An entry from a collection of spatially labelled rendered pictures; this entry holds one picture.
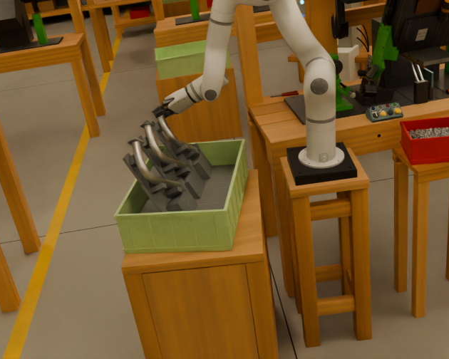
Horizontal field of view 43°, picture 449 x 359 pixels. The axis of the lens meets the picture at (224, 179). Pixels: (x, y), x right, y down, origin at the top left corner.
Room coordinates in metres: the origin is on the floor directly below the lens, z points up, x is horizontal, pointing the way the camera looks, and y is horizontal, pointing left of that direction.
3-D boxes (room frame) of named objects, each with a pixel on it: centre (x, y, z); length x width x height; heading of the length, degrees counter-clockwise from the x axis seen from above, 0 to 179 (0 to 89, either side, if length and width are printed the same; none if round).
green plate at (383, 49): (2.71, -0.88, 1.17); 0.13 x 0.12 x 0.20; 95
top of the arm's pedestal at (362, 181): (2.15, -0.42, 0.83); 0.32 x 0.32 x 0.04; 88
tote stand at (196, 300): (2.04, 0.13, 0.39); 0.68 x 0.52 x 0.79; 175
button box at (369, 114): (2.46, -0.79, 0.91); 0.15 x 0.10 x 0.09; 95
